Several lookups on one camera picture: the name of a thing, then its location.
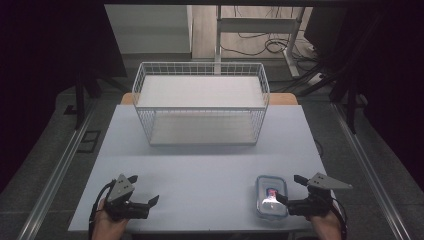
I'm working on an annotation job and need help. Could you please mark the white cabinet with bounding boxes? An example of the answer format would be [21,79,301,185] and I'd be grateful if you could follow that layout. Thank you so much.
[104,4,195,56]

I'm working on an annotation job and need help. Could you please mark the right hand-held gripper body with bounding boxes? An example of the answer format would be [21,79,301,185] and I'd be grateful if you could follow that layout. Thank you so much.
[287,172,354,217]

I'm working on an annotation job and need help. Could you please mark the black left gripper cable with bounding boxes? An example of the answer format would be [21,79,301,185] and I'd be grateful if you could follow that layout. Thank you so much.
[87,179,118,240]

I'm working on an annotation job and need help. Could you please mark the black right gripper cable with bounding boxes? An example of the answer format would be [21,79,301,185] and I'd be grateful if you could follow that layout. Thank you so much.
[330,197,349,240]

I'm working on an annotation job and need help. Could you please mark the person's right hand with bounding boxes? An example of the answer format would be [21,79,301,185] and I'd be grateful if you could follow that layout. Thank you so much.
[305,209,343,240]

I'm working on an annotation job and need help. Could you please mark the metal floor rail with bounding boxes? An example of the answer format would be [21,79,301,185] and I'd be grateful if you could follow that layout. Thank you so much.
[330,102,414,240]
[15,99,98,240]

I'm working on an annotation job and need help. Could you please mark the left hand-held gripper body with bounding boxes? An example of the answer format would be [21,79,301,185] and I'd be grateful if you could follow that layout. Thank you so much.
[105,173,151,222]

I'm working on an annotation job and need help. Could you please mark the person's left hand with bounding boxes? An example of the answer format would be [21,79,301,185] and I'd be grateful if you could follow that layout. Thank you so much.
[91,197,130,240]

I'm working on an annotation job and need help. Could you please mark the wooden board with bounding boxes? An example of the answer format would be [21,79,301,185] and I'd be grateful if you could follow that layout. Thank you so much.
[119,92,300,107]

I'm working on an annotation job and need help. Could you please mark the black floor cables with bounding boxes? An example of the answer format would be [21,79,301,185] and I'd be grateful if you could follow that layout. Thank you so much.
[220,5,323,59]

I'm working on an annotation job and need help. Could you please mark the black stand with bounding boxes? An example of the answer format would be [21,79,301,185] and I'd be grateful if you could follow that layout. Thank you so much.
[296,63,371,135]
[73,68,129,132]

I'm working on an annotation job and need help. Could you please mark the black floor socket frame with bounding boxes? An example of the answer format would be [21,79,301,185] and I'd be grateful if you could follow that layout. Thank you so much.
[76,129,102,154]

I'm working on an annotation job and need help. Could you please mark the white wire two-tier rack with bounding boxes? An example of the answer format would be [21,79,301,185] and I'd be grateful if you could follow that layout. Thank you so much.
[131,61,271,147]

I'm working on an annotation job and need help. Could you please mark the clear plastic container blue lid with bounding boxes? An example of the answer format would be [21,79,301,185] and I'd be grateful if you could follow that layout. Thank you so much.
[254,174,290,221]

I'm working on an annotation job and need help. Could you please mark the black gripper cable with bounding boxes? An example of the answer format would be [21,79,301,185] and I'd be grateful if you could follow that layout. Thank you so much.
[330,197,349,240]
[87,179,118,240]

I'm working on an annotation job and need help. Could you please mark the white metal desk frame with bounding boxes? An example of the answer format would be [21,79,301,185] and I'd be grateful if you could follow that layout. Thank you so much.
[214,4,307,80]

